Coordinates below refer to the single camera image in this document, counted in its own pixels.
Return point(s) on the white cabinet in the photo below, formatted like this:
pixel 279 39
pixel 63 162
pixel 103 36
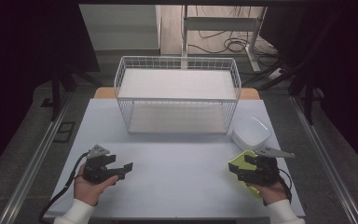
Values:
pixel 121 28

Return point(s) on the person's right hand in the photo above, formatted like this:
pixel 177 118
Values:
pixel 272 193

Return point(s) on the white square lidded box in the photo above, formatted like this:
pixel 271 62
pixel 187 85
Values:
pixel 251 133

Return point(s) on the black floor socket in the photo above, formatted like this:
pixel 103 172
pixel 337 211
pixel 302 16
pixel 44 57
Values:
pixel 64 132

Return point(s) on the wooden table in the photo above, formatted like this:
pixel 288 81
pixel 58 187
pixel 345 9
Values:
pixel 104 93

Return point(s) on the black metal stand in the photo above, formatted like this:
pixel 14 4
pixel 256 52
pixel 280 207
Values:
pixel 56 93
pixel 307 93

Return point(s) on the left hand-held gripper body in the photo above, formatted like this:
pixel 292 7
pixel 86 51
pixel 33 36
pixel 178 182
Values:
pixel 94 171

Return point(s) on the white power strip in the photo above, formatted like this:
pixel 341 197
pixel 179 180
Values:
pixel 276 74

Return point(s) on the metal floor rail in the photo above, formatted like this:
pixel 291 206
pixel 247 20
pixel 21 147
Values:
pixel 34 161
pixel 326 161

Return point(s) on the lime green packet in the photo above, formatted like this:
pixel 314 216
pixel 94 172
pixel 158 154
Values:
pixel 238 160

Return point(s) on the person's left hand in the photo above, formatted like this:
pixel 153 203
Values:
pixel 87 191

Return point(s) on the dark curtain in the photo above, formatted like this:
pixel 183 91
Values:
pixel 18 62
pixel 341 62

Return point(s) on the white metal desk frame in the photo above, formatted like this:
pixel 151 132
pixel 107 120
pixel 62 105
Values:
pixel 217 24

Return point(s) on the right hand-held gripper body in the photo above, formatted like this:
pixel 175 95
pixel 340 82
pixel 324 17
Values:
pixel 265 172

